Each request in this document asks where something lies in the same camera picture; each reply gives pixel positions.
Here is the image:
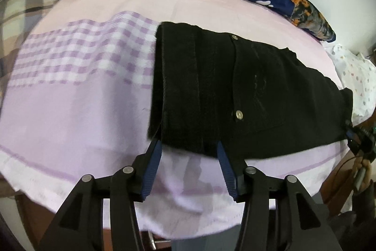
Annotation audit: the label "person's right hand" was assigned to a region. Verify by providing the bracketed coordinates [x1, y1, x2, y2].
[351, 155, 373, 191]

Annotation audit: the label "dark cloth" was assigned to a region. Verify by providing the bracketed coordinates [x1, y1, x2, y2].
[325, 179, 376, 251]

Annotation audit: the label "black pants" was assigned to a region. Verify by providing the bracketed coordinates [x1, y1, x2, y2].
[147, 22, 354, 160]

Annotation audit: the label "pink purple checked bed sheet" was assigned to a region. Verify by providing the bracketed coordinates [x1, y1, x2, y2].
[0, 0, 349, 240]

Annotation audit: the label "white dotted pillow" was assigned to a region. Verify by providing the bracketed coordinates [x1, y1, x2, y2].
[322, 42, 376, 125]

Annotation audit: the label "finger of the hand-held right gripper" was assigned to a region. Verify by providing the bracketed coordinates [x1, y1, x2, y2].
[343, 120, 365, 151]

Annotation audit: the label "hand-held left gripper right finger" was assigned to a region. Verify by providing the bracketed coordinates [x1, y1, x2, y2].
[216, 141, 345, 251]

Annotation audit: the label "brown wooden bed frame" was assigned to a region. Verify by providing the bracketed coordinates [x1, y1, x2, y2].
[319, 148, 363, 218]

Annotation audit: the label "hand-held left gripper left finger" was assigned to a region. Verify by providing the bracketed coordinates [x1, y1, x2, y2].
[37, 138, 163, 251]

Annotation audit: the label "beige plaid cloth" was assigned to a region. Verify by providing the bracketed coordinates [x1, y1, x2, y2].
[0, 0, 71, 87]

